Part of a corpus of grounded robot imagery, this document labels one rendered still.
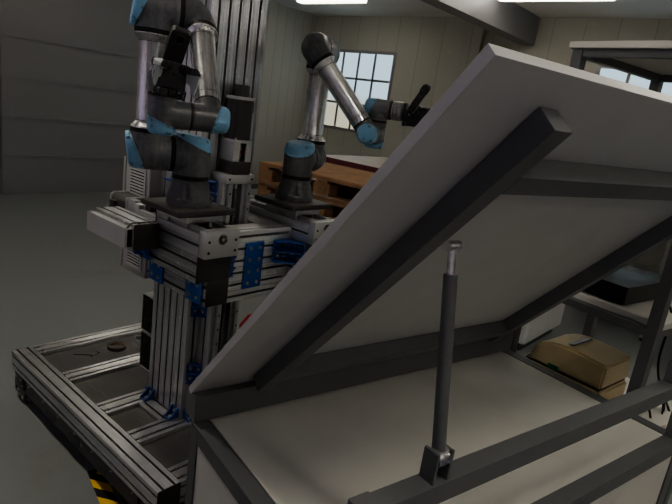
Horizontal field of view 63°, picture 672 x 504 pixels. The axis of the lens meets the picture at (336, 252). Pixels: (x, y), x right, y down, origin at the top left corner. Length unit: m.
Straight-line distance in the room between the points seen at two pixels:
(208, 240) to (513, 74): 1.26
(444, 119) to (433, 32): 8.24
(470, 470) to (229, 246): 1.11
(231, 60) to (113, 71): 6.00
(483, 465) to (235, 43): 1.64
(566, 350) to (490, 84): 1.56
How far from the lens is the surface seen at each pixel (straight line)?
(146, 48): 1.84
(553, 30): 8.09
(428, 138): 0.69
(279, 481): 1.22
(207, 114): 1.60
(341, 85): 2.15
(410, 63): 9.02
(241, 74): 2.17
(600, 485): 1.49
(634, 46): 1.94
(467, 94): 0.65
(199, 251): 1.78
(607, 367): 2.10
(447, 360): 0.88
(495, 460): 1.05
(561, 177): 0.89
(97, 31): 8.00
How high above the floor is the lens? 1.54
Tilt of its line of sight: 14 degrees down
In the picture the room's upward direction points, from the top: 8 degrees clockwise
